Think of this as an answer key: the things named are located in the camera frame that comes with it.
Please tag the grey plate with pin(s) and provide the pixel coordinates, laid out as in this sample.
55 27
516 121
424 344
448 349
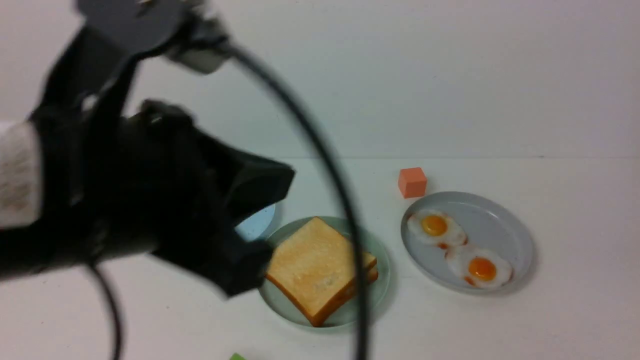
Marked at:
487 225

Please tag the fried egg back left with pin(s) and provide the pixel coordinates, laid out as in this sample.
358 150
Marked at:
435 228

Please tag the orange cube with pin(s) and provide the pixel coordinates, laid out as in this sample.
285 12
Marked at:
412 182

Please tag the fried egg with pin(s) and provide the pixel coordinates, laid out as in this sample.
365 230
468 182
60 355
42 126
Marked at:
435 228
480 268

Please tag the light blue plate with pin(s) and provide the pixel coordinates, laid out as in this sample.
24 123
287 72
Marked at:
258 225

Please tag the green block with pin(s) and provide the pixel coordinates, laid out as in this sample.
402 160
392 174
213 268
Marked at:
236 356

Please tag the mint green plate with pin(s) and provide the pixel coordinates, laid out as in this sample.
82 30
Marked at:
346 315

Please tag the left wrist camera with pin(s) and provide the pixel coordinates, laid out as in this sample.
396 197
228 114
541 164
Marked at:
150 25

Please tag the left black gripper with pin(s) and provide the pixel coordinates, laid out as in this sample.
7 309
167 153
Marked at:
104 186

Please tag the fried egg front right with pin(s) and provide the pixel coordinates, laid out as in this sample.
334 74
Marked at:
480 268

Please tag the toast slice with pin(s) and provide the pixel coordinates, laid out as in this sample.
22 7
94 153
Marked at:
371 277
312 266

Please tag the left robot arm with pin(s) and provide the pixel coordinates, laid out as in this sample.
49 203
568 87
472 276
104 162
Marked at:
20 175

